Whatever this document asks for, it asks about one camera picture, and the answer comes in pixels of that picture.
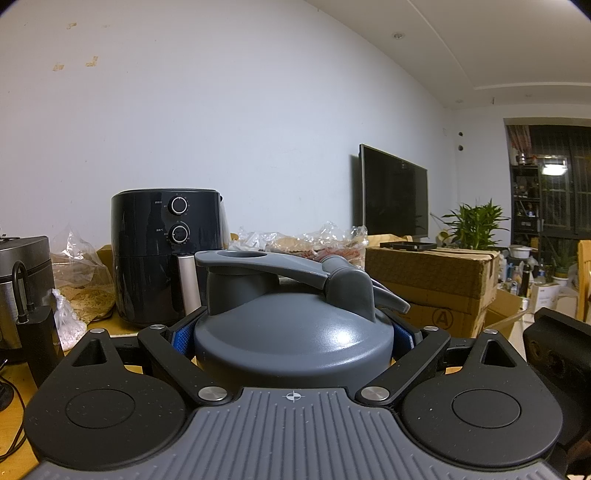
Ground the clear plastic food bag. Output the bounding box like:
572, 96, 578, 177
265, 222, 368, 268

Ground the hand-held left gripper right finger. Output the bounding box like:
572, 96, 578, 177
355, 320, 518, 407

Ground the grey bottle lid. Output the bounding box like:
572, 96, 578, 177
194, 250, 411, 393

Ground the black rectangular frame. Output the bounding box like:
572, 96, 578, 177
379, 240, 437, 251

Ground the plastic bag of brown flakes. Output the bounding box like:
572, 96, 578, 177
50, 226, 116, 352

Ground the grey rice cooker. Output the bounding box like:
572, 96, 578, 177
0, 235, 56, 363

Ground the dark grilled window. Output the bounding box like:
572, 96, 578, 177
505, 124, 591, 241

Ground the black looped cable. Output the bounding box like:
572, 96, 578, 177
11, 261, 35, 319

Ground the taped cardboard box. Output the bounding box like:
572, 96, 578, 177
365, 244, 506, 340

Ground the black flat television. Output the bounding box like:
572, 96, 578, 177
359, 144, 430, 238

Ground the small potted plant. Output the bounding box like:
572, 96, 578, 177
551, 240, 576, 281

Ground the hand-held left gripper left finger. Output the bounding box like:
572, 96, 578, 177
69, 307, 234, 407

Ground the black cluttered shelf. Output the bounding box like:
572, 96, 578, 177
510, 164, 541, 232

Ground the black air fryer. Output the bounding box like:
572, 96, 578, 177
111, 189, 232, 328

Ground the black power bank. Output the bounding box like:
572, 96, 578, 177
16, 305, 65, 391

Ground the open cardboard box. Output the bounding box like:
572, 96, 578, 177
482, 286, 529, 344

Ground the wooden chair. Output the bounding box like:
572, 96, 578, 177
577, 240, 591, 324

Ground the green potted plant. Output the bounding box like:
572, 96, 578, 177
436, 198, 511, 252

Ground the white carton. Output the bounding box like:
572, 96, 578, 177
531, 281, 563, 313

